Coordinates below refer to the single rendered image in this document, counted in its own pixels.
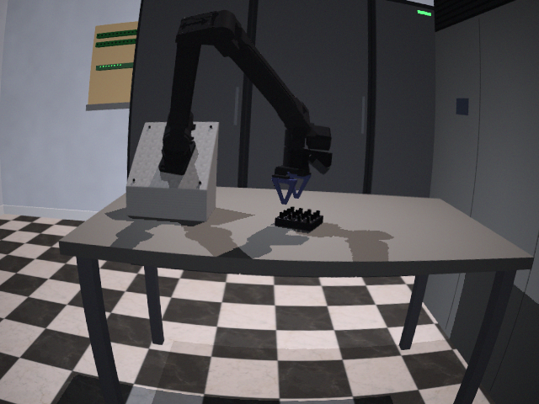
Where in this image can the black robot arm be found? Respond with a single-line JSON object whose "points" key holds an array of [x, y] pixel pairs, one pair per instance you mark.
{"points": [[218, 28]]}

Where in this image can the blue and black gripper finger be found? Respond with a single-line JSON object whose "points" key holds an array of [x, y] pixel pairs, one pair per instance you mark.
{"points": [[306, 178], [291, 182]]}

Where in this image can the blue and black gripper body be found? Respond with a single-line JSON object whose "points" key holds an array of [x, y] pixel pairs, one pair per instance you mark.
{"points": [[282, 170]]}

